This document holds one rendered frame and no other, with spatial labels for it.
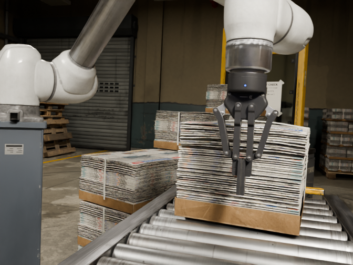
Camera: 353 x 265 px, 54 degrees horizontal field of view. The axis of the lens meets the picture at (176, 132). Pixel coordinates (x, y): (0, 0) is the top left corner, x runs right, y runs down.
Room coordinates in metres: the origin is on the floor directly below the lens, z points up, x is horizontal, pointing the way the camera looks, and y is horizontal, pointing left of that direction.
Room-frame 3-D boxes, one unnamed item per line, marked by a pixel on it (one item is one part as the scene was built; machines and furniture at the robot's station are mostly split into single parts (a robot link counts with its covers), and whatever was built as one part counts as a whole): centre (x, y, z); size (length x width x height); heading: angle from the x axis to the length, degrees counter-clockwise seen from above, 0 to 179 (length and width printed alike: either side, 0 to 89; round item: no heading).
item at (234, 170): (0.69, -0.11, 0.96); 0.03 x 0.01 x 0.05; 74
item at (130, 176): (2.06, -0.02, 0.42); 1.17 x 0.39 x 0.83; 144
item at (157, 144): (2.17, -0.10, 0.86); 0.38 x 0.29 x 0.04; 54
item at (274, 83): (3.01, -0.72, 1.27); 0.57 x 0.01 x 0.65; 54
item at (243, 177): (0.68, -0.14, 0.93); 0.03 x 0.01 x 0.07; 164
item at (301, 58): (2.80, -0.97, 0.97); 0.09 x 0.09 x 1.75; 54
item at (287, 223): (0.84, -0.17, 0.83); 0.29 x 0.16 x 0.04; 68
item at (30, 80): (1.27, 0.58, 1.17); 0.18 x 0.16 x 0.22; 139
